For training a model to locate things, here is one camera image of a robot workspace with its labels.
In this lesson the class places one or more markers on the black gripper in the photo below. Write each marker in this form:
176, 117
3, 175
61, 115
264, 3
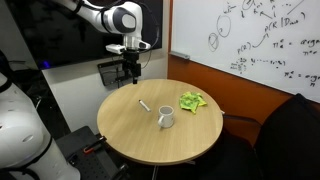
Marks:
132, 63

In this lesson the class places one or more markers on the grey marker pen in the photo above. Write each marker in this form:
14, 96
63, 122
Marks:
144, 105

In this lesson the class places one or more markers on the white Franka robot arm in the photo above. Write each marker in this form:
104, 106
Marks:
20, 133

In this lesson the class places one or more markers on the white ceramic mug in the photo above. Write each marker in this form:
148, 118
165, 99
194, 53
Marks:
166, 117

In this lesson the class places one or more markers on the grey whiteboard tray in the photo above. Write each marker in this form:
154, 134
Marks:
180, 55

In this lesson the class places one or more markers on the round wooden table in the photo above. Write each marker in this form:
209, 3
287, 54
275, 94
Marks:
133, 136

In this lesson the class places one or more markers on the green yellow crumpled cloth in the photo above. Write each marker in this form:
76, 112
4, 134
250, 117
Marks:
190, 101

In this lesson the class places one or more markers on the whiteboard with writing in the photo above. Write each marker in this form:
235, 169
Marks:
206, 20

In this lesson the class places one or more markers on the metal table leg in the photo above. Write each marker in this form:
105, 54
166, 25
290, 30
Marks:
155, 173

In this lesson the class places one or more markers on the black office chair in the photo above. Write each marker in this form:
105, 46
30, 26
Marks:
290, 143

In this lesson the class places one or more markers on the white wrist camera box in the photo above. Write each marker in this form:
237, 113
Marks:
115, 49

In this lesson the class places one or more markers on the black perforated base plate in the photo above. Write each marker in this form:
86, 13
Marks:
90, 166

